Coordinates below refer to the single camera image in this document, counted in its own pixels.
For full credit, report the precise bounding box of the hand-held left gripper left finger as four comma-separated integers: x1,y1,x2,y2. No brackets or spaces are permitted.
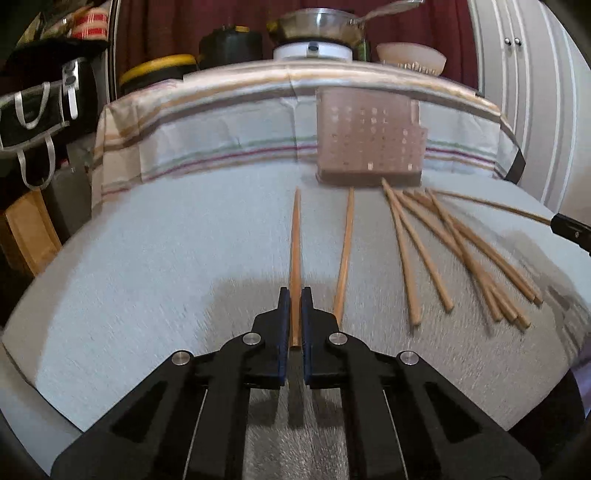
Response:
50,286,291,480

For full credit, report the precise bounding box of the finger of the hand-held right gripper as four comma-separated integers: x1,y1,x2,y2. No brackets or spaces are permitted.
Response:
551,211,591,254

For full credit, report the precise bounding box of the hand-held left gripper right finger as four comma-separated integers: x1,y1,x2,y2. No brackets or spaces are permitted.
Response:
301,286,542,480

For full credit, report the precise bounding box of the wooden chopstick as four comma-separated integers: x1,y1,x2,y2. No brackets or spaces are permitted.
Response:
431,188,553,226
288,187,303,349
333,187,355,321

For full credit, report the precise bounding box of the group of wooden chopsticks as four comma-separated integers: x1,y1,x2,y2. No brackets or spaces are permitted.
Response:
381,178,546,329

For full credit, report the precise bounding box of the pink perforated utensil holder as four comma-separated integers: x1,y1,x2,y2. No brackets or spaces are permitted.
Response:
316,88,428,186

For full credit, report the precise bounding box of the white cabinet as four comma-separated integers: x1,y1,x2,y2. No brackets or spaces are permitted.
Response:
466,0,591,222

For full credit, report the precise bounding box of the striped cloth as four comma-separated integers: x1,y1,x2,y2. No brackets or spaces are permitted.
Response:
91,60,522,217

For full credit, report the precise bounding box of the beige bowl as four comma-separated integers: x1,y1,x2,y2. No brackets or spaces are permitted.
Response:
376,42,448,77

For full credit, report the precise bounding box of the wooden board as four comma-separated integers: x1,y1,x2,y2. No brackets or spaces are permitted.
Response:
4,190,63,278

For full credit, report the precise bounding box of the white round cooker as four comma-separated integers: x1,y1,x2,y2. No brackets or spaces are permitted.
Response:
273,41,354,62

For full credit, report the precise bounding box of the black pot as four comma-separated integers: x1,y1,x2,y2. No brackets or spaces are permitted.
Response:
199,25,264,71

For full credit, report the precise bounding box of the black container with yellow rim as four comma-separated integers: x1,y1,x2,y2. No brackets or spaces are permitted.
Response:
119,54,199,97

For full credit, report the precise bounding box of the steel frying pan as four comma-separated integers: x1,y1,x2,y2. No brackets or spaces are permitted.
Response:
267,0,426,43

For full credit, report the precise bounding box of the dark red curtain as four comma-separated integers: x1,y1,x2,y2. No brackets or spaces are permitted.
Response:
115,0,477,90

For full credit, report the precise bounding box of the red plaid cloth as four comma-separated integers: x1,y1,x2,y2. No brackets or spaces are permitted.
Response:
68,11,112,43

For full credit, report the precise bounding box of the black bag with silver straps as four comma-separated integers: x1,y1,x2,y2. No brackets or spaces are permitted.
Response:
0,82,71,191

